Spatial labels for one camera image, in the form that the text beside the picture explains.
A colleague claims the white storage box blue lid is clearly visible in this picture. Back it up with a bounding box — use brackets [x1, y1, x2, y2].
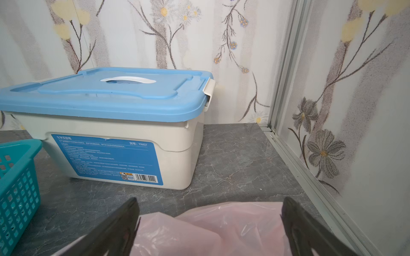
[1, 67, 216, 190]

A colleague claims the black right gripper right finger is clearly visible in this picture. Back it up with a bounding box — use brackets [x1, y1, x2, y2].
[281, 197, 356, 256]

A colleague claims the teal plastic basket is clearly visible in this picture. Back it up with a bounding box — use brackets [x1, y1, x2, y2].
[1, 139, 42, 256]

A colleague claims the pink plastic bag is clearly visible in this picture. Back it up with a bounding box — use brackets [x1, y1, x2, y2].
[130, 202, 291, 256]

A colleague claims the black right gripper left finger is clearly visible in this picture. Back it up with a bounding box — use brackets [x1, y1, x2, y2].
[55, 197, 141, 256]

